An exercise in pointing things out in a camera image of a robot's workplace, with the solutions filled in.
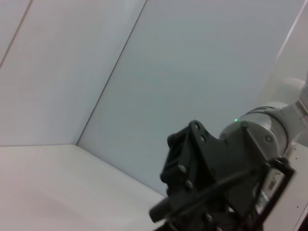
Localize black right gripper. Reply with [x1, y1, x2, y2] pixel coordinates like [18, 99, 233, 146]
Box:
[160, 119, 282, 231]

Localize black glasses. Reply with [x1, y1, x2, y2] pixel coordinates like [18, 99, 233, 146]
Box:
[149, 156, 296, 231]

